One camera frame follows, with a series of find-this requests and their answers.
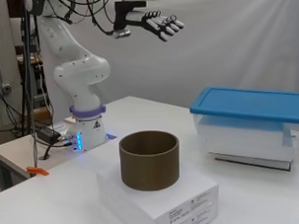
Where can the brown round tub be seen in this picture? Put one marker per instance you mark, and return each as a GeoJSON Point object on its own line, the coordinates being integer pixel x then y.
{"type": "Point", "coordinates": [149, 168]}

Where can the black power adapter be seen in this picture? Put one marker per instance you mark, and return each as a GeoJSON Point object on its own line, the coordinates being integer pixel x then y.
{"type": "Point", "coordinates": [48, 134]}

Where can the orange clamp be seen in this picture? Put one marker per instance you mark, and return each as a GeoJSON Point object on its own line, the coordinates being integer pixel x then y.
{"type": "Point", "coordinates": [38, 171]}

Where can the white seven-joint robot arm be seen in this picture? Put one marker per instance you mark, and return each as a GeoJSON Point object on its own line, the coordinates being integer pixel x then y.
{"type": "Point", "coordinates": [79, 72]}

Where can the black tripod stand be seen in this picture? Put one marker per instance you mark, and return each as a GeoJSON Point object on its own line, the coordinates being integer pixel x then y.
{"type": "Point", "coordinates": [29, 80]}

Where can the grey wall socket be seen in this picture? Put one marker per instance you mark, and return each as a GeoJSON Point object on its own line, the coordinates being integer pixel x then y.
{"type": "Point", "coordinates": [4, 88]}

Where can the book with dark cover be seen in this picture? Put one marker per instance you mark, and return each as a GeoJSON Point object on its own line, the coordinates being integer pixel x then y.
{"type": "Point", "coordinates": [256, 162]}

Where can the blue plastic lid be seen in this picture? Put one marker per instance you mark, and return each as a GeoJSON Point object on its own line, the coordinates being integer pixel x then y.
{"type": "Point", "coordinates": [251, 103]}

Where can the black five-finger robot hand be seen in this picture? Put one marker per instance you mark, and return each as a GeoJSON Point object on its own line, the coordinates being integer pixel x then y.
{"type": "Point", "coordinates": [133, 14]}

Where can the white hanging sheet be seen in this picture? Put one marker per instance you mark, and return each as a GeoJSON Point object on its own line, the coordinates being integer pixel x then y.
{"type": "Point", "coordinates": [226, 50]}

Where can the white flat box stand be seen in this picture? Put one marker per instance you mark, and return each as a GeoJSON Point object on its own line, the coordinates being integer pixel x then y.
{"type": "Point", "coordinates": [198, 192]}
{"type": "Point", "coordinates": [126, 213]}

